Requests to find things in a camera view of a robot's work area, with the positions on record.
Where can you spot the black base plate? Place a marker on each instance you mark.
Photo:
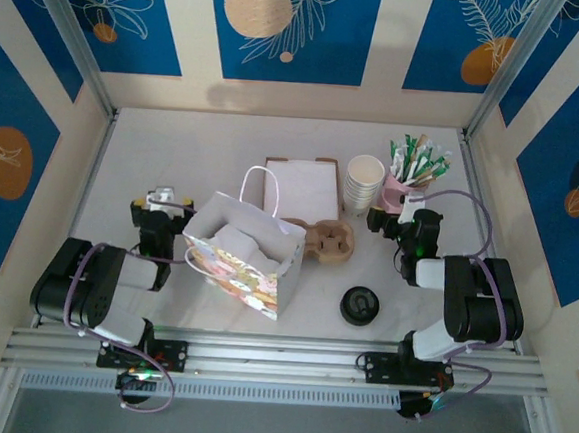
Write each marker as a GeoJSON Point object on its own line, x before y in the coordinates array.
{"type": "Point", "coordinates": [173, 355]}
{"type": "Point", "coordinates": [378, 369]}

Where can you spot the stack of white napkins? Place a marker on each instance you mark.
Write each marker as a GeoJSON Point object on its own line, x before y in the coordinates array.
{"type": "Point", "coordinates": [307, 188]}
{"type": "Point", "coordinates": [319, 220]}

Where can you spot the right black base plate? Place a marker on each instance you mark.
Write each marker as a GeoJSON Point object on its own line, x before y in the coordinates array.
{"type": "Point", "coordinates": [378, 369]}

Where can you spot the brown cardboard cup carrier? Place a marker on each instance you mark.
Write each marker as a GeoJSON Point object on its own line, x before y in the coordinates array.
{"type": "Point", "coordinates": [330, 242]}

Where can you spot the stack of white paper cups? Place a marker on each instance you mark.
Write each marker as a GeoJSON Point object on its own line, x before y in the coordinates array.
{"type": "Point", "coordinates": [364, 177]}

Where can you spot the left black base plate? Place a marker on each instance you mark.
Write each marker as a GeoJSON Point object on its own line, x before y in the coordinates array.
{"type": "Point", "coordinates": [173, 355]}

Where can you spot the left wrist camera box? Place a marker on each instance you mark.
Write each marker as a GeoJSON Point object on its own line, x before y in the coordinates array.
{"type": "Point", "coordinates": [161, 197]}

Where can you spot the floral paper gift bag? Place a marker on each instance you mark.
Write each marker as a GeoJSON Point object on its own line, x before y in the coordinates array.
{"type": "Point", "coordinates": [244, 283]}

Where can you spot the green white sugar sachet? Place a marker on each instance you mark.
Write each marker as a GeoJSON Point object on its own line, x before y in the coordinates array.
{"type": "Point", "coordinates": [395, 159]}
{"type": "Point", "coordinates": [409, 145]}
{"type": "Point", "coordinates": [440, 164]}

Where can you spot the stack of black cup lids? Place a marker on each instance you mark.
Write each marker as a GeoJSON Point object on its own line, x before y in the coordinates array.
{"type": "Point", "coordinates": [359, 306]}

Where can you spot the pink holder cup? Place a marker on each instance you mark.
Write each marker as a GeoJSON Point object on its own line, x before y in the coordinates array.
{"type": "Point", "coordinates": [390, 194]}

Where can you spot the aluminium mounting rail beam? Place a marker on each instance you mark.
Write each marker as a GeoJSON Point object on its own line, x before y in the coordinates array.
{"type": "Point", "coordinates": [268, 360]}

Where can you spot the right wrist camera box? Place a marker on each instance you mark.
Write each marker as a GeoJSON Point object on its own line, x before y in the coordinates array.
{"type": "Point", "coordinates": [409, 208]}

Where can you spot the aluminium frame post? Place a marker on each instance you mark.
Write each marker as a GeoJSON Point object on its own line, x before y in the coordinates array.
{"type": "Point", "coordinates": [523, 49]}
{"type": "Point", "coordinates": [69, 23]}

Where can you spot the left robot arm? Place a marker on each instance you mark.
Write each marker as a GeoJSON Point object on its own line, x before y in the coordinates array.
{"type": "Point", "coordinates": [89, 281]}

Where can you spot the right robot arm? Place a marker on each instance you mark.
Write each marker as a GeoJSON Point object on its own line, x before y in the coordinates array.
{"type": "Point", "coordinates": [483, 302]}

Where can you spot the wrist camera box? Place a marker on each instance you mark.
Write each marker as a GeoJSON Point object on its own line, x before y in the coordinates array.
{"type": "Point", "coordinates": [409, 208]}
{"type": "Point", "coordinates": [161, 197]}

